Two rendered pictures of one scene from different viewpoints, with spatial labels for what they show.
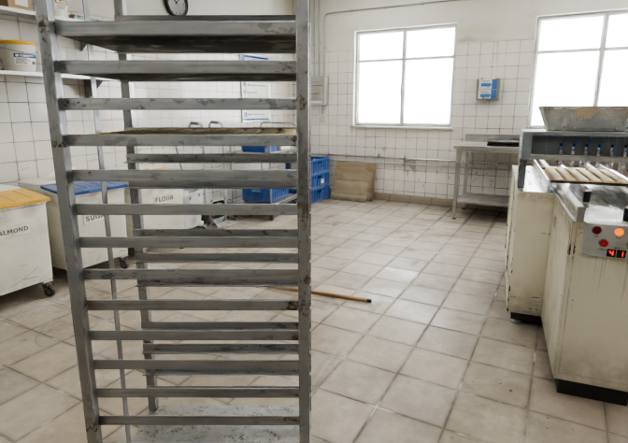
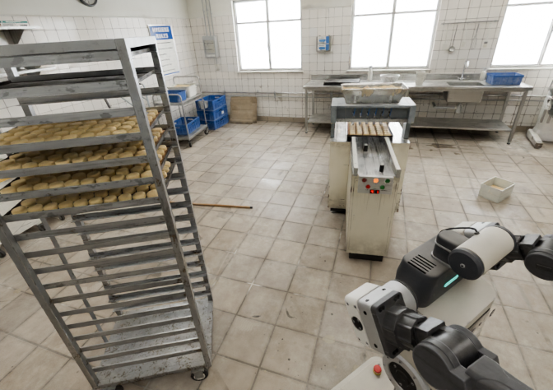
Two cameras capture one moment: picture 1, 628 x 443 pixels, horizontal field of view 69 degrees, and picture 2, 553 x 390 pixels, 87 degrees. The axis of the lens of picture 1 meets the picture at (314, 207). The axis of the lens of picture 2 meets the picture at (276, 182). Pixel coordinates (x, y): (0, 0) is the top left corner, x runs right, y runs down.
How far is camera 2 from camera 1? 58 cm
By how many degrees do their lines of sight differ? 17
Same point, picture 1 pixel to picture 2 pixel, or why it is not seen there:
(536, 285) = (342, 192)
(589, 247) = (360, 188)
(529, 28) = not seen: outside the picture
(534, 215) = (339, 155)
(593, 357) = (365, 241)
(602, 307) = (369, 217)
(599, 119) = (374, 95)
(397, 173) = (271, 103)
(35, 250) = not seen: hidden behind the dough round
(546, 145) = (345, 112)
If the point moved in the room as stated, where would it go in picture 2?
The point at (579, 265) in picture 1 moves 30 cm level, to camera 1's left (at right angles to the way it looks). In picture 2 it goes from (356, 197) to (318, 202)
